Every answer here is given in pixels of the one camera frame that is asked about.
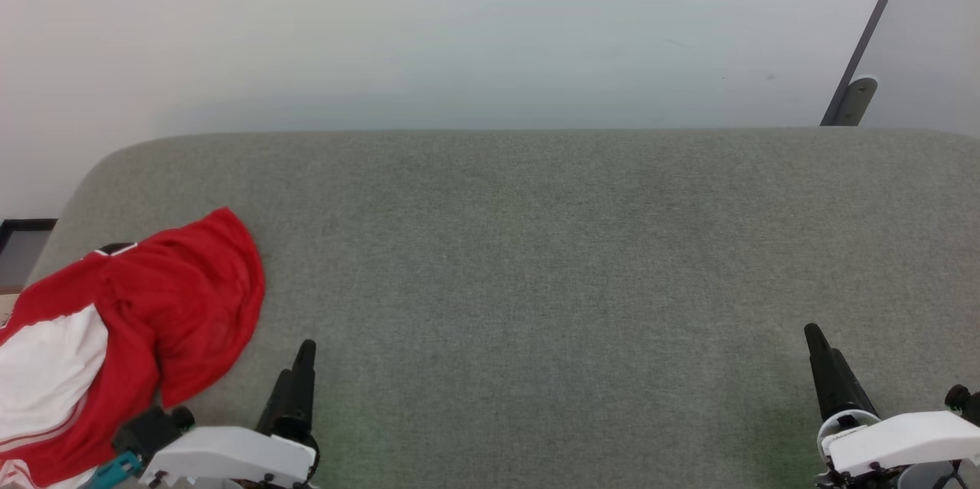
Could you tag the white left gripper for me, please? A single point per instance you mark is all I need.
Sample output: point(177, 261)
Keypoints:
point(230, 454)

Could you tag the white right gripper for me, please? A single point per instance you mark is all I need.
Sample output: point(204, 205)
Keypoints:
point(903, 439)

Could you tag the red and white basketball jersey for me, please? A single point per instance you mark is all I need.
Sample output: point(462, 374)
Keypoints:
point(176, 298)

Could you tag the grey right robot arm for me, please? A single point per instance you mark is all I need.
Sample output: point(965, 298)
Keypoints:
point(919, 477)

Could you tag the black framed floor panel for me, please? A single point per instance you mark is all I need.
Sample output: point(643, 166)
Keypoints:
point(23, 252)

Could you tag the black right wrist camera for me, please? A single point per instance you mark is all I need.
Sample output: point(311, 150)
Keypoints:
point(963, 399)

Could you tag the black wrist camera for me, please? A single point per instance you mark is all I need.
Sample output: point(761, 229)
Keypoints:
point(963, 399)
point(149, 428)

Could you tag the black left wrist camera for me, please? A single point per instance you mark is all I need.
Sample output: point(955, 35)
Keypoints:
point(149, 428)

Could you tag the grey metal hinge bracket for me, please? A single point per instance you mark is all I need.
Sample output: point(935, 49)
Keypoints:
point(857, 100)

